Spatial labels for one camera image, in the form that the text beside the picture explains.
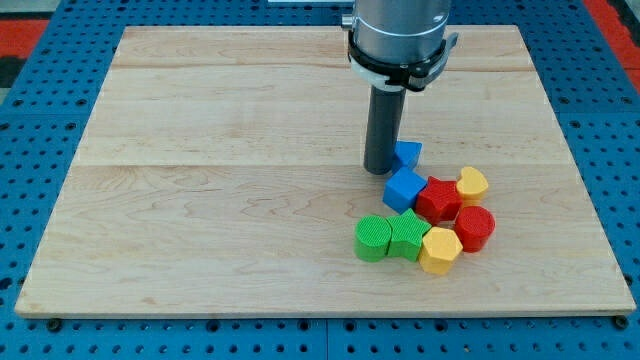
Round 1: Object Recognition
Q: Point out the blue cube block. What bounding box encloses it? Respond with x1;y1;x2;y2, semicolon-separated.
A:
382;167;427;214

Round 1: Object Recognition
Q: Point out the green star block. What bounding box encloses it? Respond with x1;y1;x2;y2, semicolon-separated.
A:
387;209;432;262

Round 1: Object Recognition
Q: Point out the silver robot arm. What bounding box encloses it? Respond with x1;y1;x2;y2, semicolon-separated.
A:
342;0;451;64

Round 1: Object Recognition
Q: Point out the red star block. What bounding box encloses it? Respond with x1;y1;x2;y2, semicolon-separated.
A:
415;176;462;226

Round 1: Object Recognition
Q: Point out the black clamp ring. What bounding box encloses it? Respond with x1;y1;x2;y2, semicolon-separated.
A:
347;31;460;94

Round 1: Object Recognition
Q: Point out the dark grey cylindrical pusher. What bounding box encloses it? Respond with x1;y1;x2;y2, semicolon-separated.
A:
363;87;406;175

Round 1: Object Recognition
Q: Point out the wooden board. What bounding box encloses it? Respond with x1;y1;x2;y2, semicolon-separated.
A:
15;25;636;319

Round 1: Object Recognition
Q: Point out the yellow hexagon block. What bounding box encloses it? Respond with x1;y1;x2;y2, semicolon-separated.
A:
418;227;463;275

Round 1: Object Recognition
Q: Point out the blue triangle block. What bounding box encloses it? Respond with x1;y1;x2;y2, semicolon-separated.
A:
391;140;422;173

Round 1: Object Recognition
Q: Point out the red cylinder block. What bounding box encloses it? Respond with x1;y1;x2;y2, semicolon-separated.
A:
453;206;496;253

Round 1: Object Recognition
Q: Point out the green cylinder block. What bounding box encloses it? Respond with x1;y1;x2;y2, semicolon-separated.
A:
354;215;392;262

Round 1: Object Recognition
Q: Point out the yellow heart block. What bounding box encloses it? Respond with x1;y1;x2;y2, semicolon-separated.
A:
456;166;489;207

